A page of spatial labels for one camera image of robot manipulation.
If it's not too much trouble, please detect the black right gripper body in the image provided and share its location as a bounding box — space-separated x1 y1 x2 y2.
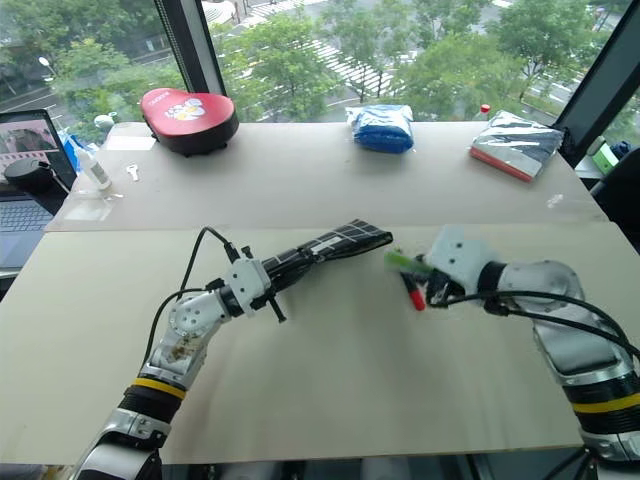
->
423 268 465 308

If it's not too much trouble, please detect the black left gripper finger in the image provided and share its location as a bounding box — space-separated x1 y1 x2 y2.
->
268 262 327 291

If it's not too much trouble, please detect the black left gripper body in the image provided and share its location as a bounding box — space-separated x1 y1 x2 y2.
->
241 244 288 325

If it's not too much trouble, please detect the red marker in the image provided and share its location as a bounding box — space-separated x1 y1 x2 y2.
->
399 272 427 313

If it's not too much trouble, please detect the green highlighter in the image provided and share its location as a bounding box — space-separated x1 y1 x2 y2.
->
383 250 434 276

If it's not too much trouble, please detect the black grid pouch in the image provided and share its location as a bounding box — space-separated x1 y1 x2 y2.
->
259 218 395 281

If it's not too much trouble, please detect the blue plastic bag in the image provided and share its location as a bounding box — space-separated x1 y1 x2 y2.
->
344 103 417 155

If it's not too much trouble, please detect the silver wrapped red-edged package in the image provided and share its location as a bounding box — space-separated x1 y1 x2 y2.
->
468 109 564 183

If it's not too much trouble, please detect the red heart-shaped case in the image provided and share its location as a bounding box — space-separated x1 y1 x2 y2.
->
140 87 240 158

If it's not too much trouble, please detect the black chair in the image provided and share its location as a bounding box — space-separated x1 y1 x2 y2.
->
588 147 640 229

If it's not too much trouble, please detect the green and white box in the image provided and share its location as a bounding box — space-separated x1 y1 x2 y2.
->
591 134 622 177

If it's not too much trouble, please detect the clear plastic sheet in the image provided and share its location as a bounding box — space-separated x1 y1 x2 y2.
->
63 191 125 222

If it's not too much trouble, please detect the small white bottle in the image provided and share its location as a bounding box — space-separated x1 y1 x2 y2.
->
74 141 114 192

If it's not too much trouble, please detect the open laptop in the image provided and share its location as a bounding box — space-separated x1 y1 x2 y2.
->
0 108 79 274

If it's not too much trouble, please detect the black round device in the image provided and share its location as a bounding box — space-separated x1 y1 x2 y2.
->
3 158 54 194

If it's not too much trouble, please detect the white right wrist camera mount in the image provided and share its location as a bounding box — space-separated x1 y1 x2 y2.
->
428 225 495 297

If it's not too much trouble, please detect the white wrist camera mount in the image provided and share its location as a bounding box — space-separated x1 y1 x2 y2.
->
222 257 274 319
428 225 495 297

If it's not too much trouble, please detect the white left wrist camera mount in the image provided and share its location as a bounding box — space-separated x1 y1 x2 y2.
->
222 257 274 319

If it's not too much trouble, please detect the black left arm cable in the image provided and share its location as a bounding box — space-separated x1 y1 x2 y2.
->
142 226 247 371

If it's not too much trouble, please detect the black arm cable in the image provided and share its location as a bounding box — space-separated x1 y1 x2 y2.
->
142 226 247 371
442 290 640 362

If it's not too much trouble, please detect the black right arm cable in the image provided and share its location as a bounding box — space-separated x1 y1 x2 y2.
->
442 290 640 362

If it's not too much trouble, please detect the black window frame post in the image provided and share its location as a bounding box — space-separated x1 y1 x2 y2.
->
152 0 227 96

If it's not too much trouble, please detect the dark slanted window frame post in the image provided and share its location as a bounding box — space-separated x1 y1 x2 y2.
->
552 0 640 154

